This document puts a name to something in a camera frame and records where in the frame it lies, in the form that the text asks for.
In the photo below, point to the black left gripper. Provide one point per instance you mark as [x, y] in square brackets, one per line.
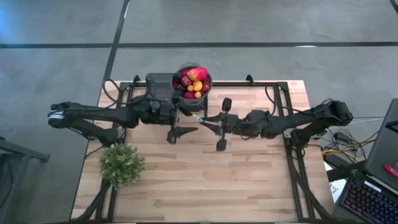
[169, 115]

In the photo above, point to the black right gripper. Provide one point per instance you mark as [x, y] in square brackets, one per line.
[231, 123]

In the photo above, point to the red grey collapsible colander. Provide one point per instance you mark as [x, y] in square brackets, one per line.
[192, 105]

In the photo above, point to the dark red fig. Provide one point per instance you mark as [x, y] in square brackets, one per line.
[189, 95]

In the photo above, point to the small orange fruit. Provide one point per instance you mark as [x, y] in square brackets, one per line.
[197, 95]
[190, 88]

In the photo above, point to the red strawberry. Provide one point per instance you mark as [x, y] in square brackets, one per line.
[205, 88]

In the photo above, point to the dark red plum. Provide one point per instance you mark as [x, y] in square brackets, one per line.
[186, 81]

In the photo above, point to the large dark purple fruit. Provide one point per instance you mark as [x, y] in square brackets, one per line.
[177, 77]

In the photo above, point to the red bell pepper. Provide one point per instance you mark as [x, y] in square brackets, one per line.
[197, 74]

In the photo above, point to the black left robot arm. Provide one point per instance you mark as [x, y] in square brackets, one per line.
[99, 115]

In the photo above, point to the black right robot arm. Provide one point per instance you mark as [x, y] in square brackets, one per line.
[298, 119]

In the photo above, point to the black mesh shelf riser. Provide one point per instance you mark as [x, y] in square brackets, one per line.
[158, 87]

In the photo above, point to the green artificial potted plant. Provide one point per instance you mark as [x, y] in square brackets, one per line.
[121, 165]

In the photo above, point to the black power adapter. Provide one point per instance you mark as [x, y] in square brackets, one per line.
[342, 136]

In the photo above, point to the white paper sheet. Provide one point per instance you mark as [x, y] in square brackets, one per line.
[337, 188]

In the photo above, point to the black stand bar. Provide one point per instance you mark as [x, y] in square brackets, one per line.
[345, 172]

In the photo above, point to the grey metal stand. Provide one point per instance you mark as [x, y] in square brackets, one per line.
[25, 152]

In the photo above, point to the grey laptop with backlit keyboard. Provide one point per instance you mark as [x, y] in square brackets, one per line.
[382, 149]

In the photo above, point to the black device with blue screen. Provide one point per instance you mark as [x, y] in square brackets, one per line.
[392, 124]

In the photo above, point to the red marker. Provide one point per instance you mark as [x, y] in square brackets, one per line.
[391, 171]

